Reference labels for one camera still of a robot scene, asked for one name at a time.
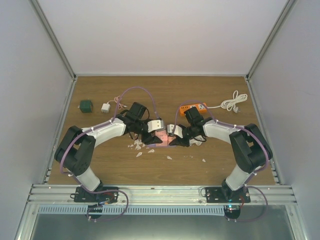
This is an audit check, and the purple power strip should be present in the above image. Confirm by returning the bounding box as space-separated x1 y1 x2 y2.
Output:
147 137 175 148

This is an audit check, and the pink cube socket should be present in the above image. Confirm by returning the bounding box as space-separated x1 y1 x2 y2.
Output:
155 130 168 141

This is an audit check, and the orange power strip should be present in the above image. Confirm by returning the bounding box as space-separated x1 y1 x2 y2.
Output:
179 102 208 117

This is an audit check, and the pink usb cable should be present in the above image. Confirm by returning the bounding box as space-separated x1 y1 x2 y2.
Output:
107 96 128 111

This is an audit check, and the green cube plug adapter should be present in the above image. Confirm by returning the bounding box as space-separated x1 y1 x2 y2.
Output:
78 99 93 113

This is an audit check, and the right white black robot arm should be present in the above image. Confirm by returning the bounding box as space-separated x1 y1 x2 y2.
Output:
167 107 273 203

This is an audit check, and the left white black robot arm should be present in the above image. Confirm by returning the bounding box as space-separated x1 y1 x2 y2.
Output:
54 102 165 202

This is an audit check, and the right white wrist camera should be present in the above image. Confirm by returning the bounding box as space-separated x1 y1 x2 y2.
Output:
166 124 183 138

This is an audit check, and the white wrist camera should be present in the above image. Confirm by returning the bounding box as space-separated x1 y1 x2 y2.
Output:
166 124 183 138
147 119 165 133

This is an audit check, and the white coiled cable right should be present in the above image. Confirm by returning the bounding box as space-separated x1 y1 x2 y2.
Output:
190 136 206 147

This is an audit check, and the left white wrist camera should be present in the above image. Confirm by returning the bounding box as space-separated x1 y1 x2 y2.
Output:
147 119 165 133

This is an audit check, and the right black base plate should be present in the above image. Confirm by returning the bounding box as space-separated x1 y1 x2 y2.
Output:
200 186 251 204

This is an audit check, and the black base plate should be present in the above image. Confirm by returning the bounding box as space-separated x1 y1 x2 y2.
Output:
70 186 119 205
200 186 251 204

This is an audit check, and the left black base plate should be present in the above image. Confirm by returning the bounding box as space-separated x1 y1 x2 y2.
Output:
70 186 119 205

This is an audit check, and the aluminium front rail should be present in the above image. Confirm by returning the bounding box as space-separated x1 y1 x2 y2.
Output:
27 184 298 206

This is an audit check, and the grey slotted cable duct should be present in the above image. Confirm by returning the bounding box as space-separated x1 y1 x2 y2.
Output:
38 204 225 216

